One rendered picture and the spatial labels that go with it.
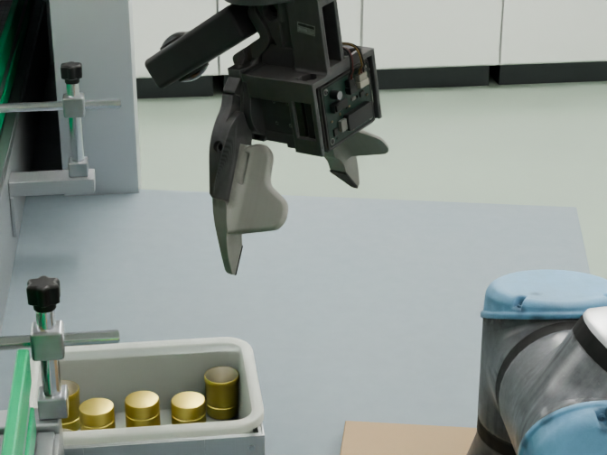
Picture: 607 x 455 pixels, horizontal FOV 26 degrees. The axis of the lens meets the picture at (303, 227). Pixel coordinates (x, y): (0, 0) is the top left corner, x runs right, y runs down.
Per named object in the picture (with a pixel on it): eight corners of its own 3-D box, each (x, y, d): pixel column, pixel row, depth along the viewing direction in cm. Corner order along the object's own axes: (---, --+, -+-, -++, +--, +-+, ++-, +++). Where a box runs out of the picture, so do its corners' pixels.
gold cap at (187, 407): (206, 426, 133) (204, 388, 131) (209, 445, 129) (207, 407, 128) (171, 429, 132) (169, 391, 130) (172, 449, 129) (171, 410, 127)
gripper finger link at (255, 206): (257, 282, 87) (292, 147, 87) (191, 264, 91) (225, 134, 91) (284, 288, 90) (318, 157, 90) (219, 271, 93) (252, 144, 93)
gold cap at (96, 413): (117, 433, 131) (115, 395, 130) (116, 452, 128) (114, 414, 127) (81, 435, 131) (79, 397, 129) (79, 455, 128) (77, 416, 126)
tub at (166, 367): (36, 421, 137) (30, 347, 133) (251, 406, 139) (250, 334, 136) (25, 520, 121) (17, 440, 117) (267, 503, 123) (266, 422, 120)
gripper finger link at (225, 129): (212, 196, 89) (245, 70, 89) (196, 192, 90) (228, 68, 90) (255, 208, 92) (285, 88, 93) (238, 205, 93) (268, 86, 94)
